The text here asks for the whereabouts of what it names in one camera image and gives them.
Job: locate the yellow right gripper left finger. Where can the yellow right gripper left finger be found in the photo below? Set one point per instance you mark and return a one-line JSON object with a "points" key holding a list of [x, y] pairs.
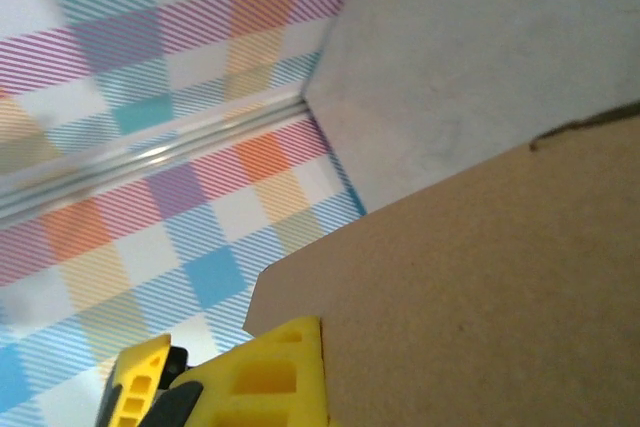
{"points": [[132, 387]]}

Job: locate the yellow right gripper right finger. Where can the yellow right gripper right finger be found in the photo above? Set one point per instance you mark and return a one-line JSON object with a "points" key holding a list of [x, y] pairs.
{"points": [[270, 377]]}

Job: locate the brown cardboard box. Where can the brown cardboard box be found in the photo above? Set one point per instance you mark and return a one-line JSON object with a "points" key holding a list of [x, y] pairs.
{"points": [[475, 272]]}

